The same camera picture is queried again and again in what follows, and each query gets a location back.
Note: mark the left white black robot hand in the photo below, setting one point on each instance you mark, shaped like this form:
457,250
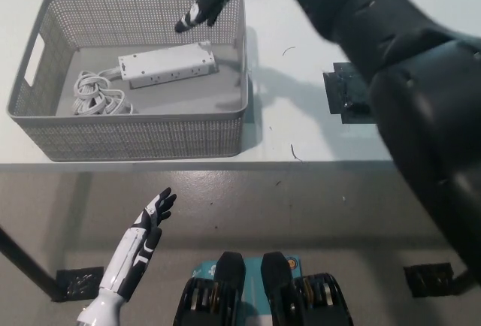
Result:
129,254

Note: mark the black metal table leg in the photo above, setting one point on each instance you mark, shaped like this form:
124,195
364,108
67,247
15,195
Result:
26,258

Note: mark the grey perforated plastic basket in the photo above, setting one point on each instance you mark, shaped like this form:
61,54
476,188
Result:
150,134

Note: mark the black teal robot body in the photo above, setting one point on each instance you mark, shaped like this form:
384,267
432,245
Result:
276,284

